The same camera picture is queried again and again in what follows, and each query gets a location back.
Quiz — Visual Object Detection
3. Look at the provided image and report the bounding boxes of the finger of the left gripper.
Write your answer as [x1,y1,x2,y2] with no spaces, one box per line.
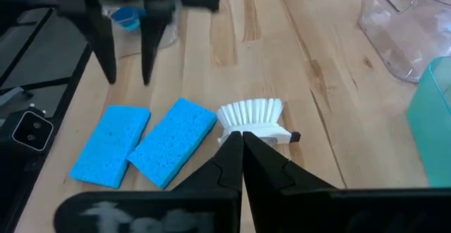
[140,4,174,87]
[81,0,118,85]

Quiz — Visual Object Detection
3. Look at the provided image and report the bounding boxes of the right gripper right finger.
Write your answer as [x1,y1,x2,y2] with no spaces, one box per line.
[242,130,451,233]

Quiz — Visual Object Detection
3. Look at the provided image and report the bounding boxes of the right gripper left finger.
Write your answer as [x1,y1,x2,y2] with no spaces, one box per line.
[52,130,245,233]

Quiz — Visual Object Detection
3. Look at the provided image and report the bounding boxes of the white brush black handle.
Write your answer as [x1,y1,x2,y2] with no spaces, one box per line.
[215,98,302,148]

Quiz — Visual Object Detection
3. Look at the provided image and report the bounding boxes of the clear plastic bin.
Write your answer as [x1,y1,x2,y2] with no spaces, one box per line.
[104,0,183,51]

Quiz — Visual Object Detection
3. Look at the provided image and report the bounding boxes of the green translucent plastic bin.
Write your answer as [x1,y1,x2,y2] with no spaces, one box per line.
[407,56,451,188]

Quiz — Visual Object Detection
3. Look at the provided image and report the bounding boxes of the black aluminium rig frame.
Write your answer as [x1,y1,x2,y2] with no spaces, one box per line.
[0,7,93,233]

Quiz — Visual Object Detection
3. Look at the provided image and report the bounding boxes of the black table-level camera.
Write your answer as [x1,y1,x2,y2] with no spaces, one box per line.
[0,108,56,156]

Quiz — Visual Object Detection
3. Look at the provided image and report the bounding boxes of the clear bin with handle cutouts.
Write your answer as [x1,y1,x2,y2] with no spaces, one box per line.
[358,0,451,83]

